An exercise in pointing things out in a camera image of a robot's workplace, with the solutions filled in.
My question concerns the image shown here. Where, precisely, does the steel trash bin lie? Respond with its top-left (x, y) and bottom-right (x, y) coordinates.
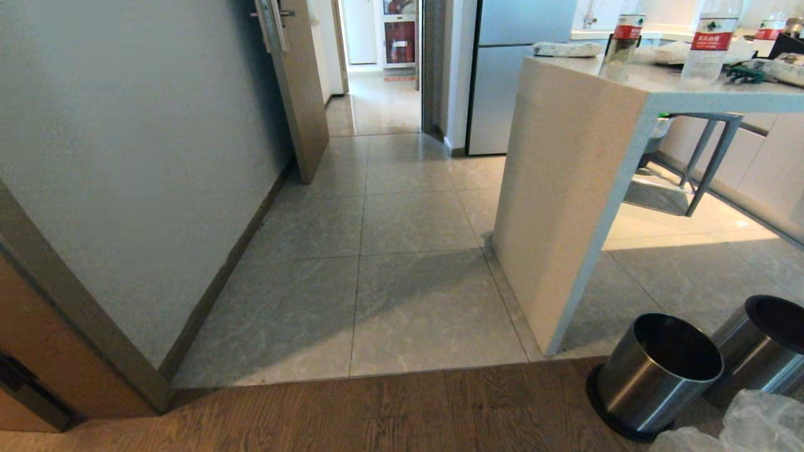
top-left (586, 313), bottom-right (725, 442)
top-left (703, 294), bottom-right (804, 410)

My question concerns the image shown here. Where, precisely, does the clear plastic trash bag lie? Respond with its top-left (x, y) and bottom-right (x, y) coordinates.
top-left (651, 389), bottom-right (804, 452)

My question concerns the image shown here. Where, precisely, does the white kitchen counter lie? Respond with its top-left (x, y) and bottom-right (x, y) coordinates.
top-left (491, 38), bottom-right (804, 357)

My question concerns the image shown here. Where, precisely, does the silver refrigerator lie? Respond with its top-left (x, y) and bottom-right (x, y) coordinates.
top-left (465, 0), bottom-right (579, 156)

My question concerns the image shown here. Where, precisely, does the red fire cabinet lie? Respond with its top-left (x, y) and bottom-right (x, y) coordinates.
top-left (383, 0), bottom-right (418, 68)

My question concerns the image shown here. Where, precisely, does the folded white cloth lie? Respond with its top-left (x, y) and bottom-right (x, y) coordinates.
top-left (533, 41), bottom-right (604, 58)

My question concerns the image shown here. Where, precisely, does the clear bottle red label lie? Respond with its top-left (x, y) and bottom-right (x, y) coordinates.
top-left (681, 0), bottom-right (744, 87)
top-left (599, 0), bottom-right (646, 80)
top-left (751, 9), bottom-right (790, 58)

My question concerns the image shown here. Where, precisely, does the grey metal stool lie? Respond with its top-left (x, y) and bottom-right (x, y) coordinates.
top-left (623, 112), bottom-right (744, 218)

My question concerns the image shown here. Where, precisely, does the green brush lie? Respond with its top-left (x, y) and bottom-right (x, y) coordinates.
top-left (726, 65), bottom-right (767, 85)

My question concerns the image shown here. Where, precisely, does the brown wooden door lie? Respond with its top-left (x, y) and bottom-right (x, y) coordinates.
top-left (0, 251), bottom-right (158, 434)

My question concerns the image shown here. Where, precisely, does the black door hinge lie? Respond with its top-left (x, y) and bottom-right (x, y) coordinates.
top-left (0, 352), bottom-right (77, 433)

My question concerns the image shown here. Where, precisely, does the metal door handle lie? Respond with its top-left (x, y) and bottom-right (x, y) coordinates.
top-left (250, 0), bottom-right (296, 54)

